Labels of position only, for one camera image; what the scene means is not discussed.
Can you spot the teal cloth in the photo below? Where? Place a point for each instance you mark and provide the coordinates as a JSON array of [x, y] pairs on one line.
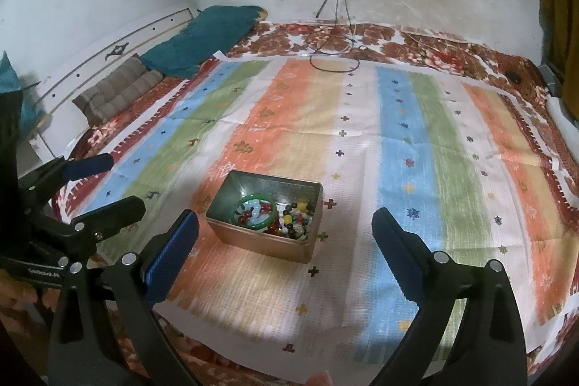
[[9, 74]]

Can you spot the brown striped cushion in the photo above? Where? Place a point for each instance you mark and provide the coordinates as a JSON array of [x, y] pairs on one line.
[[117, 90]]

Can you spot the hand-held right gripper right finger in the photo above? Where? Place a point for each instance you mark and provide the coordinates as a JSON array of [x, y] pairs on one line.
[[398, 250]]

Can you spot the teal pillow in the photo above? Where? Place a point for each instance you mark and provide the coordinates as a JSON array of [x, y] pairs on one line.
[[203, 38]]

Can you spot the striped pastel mat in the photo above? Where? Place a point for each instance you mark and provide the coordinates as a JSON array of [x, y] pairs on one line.
[[407, 142]]

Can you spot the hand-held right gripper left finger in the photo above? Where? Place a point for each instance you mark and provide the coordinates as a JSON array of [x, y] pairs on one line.
[[174, 246]]

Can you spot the long white object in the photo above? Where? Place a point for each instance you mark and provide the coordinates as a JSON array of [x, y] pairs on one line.
[[563, 112]]

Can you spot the yellow hanging garment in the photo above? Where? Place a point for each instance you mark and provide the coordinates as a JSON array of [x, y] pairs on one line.
[[561, 28]]

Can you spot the green jade bangle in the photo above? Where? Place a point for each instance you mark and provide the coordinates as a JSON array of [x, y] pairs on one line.
[[242, 199]]

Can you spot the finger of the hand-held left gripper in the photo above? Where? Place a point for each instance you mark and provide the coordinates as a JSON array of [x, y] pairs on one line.
[[117, 209], [88, 168]]

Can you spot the metal tin box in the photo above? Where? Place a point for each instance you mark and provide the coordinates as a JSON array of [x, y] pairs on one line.
[[253, 241]]

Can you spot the white bed headboard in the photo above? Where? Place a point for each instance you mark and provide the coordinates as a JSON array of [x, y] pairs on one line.
[[90, 47]]

